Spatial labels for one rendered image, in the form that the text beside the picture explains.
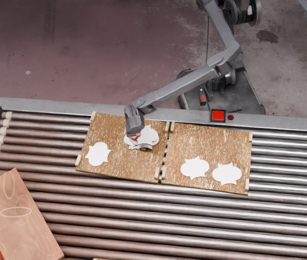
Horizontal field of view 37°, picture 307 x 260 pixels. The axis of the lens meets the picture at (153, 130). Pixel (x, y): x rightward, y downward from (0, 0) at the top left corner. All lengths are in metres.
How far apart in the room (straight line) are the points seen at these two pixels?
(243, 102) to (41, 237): 1.86
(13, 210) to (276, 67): 2.54
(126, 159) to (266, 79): 1.87
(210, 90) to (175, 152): 1.11
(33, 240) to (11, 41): 2.58
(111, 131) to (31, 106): 0.48
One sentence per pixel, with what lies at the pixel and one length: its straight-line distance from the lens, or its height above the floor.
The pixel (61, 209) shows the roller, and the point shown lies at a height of 0.91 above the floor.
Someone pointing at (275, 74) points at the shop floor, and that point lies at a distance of 3.86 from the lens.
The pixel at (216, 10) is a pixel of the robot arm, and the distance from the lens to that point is 2.11.
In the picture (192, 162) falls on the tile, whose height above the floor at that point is 0.94.
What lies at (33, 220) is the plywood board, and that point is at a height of 1.04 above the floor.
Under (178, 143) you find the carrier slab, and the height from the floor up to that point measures 0.94.
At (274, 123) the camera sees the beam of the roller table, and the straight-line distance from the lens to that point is 2.42.
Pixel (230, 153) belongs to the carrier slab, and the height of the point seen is 0.94.
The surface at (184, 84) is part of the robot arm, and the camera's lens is 1.94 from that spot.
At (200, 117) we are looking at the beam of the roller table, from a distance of 2.39.
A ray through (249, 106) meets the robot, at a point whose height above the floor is 0.24.
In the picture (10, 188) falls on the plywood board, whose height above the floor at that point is 1.04.
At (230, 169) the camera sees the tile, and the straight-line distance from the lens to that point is 2.21.
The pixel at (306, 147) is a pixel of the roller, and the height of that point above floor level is 0.91.
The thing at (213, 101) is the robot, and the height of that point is 0.26.
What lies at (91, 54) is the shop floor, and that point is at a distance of 3.99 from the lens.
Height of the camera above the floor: 2.86
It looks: 56 degrees down
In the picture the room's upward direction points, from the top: 4 degrees counter-clockwise
